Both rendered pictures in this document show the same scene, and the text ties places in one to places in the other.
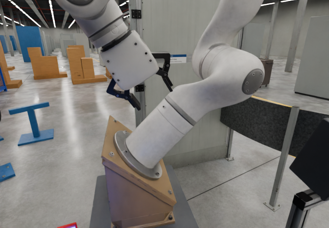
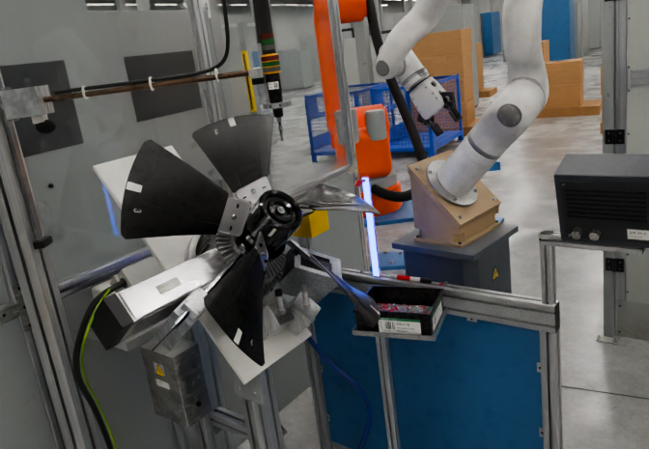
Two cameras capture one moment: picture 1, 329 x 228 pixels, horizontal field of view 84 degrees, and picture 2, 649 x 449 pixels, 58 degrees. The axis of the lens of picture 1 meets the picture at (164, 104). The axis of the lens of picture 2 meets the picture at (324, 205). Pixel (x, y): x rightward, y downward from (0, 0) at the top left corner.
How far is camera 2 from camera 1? 1.52 m
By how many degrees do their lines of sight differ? 56
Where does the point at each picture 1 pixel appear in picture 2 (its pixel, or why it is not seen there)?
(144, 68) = (433, 103)
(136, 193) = (430, 206)
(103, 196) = not seen: hidden behind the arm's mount
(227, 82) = (489, 115)
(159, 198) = (446, 215)
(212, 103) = (493, 134)
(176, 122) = (466, 151)
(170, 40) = not seen: outside the picture
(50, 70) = (560, 98)
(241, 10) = (509, 53)
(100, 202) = not seen: hidden behind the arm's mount
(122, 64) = (419, 100)
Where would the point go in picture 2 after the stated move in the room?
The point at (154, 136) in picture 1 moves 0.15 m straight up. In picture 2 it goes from (452, 161) to (448, 113)
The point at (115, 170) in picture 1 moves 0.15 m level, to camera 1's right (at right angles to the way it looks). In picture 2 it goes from (415, 180) to (449, 185)
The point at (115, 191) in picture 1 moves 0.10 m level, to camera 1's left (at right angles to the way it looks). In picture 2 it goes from (416, 199) to (396, 195)
